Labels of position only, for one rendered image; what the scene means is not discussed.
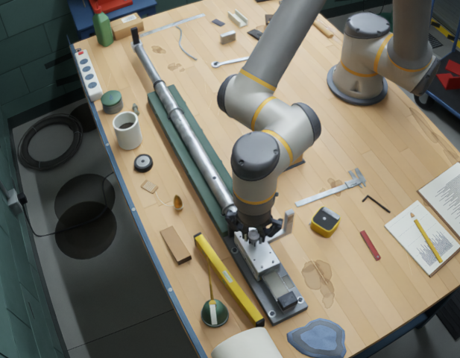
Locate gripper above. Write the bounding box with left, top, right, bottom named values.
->
left=224, top=204, right=286, bottom=244

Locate silver sliding foot block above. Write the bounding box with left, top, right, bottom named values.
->
left=233, top=230, right=281, bottom=283

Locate black contact block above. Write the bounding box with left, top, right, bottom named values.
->
left=276, top=291, right=297, bottom=310

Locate tan wooden block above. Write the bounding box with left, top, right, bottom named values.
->
left=159, top=225, right=192, bottom=266

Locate silver gauge outer tube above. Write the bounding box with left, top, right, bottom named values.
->
left=153, top=78, right=239, bottom=220

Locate dull grey inner gauge rod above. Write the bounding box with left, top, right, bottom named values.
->
left=130, top=40, right=163, bottom=87

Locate red angled block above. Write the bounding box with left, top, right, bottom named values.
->
left=435, top=58, right=460, bottom=91

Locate yellow spirit level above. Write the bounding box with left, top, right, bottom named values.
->
left=193, top=232, right=265, bottom=327

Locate yellow and black tape measure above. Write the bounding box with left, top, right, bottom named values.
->
left=309, top=205, right=341, bottom=237

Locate silver vernier caliper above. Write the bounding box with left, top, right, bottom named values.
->
left=294, top=168, right=367, bottom=208

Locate green dome with thin rod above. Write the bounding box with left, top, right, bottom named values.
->
left=201, top=245, right=230, bottom=329

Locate red flat bar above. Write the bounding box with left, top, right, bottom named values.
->
left=359, top=229, right=382, bottom=261

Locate cream paper roll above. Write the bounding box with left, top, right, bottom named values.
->
left=209, top=327, right=282, bottom=358

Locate blue grey cloth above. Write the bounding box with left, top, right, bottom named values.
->
left=286, top=317, right=347, bottom=354

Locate black hex key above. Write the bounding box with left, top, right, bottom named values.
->
left=361, top=194, right=391, bottom=214

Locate black and grey wheel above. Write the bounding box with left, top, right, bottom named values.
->
left=133, top=153, right=154, bottom=174

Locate green long base pad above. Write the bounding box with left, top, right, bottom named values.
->
left=147, top=84, right=239, bottom=236

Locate white notepad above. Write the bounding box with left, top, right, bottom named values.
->
left=384, top=200, right=460, bottom=278

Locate white cylindrical cup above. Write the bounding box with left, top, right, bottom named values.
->
left=112, top=110, right=144, bottom=151

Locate silver spanner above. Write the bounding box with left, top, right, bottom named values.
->
left=210, top=55, right=251, bottom=69

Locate yellow pencil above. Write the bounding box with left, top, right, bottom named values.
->
left=409, top=212, right=444, bottom=263

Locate green round tin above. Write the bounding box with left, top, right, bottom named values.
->
left=100, top=89, right=124, bottom=115

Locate open printed book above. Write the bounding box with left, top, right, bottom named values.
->
left=417, top=161, right=460, bottom=249

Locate white channel piece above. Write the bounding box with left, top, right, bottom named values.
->
left=227, top=8, right=250, bottom=29

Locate dark floor mat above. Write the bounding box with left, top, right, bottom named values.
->
left=435, top=286, right=460, bottom=330

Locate light grey flat ruler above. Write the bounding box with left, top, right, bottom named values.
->
left=139, top=13, right=207, bottom=39

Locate white power strip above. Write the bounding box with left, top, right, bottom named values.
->
left=73, top=48, right=104, bottom=103

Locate blue trolley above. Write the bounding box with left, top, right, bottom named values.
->
left=414, top=0, right=460, bottom=127

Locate brown cardboard box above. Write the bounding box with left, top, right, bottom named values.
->
left=111, top=12, right=145, bottom=42

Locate green plastic bottle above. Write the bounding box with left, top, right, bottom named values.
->
left=92, top=10, right=114, bottom=48

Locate red box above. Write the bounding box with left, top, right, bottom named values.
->
left=88, top=0, right=134, bottom=14

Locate grey angle bracket stand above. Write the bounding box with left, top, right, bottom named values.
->
left=267, top=209, right=295, bottom=244

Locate dark grey gauge base plate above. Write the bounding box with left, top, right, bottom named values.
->
left=223, top=230, right=309, bottom=327

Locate dark grey round base plate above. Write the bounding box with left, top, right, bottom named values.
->
left=327, top=65, right=389, bottom=107

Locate grey curved strap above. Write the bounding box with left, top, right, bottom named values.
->
left=174, top=25, right=198, bottom=61

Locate wooden handle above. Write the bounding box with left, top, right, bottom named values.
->
left=312, top=16, right=335, bottom=39

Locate black power cable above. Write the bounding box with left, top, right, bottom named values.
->
left=18, top=170, right=116, bottom=239

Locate grey wall socket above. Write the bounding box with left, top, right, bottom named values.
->
left=6, top=187, right=29, bottom=216

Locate black cable coil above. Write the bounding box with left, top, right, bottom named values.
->
left=17, top=113, right=84, bottom=172

